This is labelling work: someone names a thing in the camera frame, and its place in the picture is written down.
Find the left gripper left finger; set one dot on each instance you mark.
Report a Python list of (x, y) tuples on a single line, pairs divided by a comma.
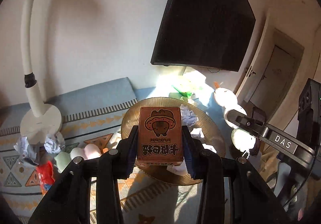
[(114, 165)]

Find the white door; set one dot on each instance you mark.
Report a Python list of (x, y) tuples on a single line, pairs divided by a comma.
[(287, 55)]

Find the crumpled paper by lamp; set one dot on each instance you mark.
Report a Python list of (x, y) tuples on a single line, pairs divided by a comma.
[(54, 144)]

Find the white snowman plush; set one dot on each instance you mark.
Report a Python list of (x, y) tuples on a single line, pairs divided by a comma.
[(228, 101)]

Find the orange cartoon card box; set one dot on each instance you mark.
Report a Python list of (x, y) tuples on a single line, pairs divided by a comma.
[(160, 136)]

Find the patterned blue table mat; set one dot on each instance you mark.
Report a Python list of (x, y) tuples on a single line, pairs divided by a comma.
[(94, 115)]

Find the white plush ball back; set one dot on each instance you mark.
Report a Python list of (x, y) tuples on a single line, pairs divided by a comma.
[(75, 152)]

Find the pink plush ball back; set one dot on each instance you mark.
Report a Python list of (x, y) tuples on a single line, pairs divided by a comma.
[(92, 151)]

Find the black wall monitor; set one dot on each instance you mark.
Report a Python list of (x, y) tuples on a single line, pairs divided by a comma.
[(205, 33)]

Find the amber ribbed glass bowl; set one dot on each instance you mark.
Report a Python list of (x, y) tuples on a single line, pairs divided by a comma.
[(210, 130)]

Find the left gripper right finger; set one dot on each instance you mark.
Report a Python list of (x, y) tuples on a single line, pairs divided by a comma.
[(203, 164)]

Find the white desk lamp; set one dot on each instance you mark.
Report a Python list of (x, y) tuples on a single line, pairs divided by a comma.
[(42, 119)]

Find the green plush ball face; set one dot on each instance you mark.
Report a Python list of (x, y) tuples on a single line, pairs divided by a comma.
[(243, 141)]

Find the crumpled paper behind plushes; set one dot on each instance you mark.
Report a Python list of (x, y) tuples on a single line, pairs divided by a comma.
[(28, 153)]

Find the light green plush ball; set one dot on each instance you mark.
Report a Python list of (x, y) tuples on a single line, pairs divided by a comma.
[(62, 160)]

